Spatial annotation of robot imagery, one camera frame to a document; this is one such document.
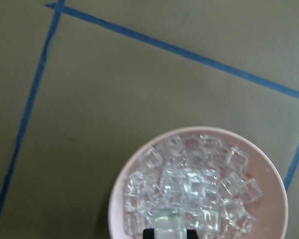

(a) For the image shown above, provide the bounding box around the clear ice cube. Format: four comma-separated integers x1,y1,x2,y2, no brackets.
153,208,186,239

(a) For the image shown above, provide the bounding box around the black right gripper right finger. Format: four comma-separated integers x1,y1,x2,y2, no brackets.
186,229,198,239

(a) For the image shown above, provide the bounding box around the pile of clear ice cubes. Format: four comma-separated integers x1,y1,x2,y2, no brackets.
123,134,264,239

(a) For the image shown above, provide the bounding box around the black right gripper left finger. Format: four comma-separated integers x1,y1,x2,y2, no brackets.
143,229,155,239

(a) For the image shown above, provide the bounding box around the pink bowl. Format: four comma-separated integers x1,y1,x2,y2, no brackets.
108,126,289,239

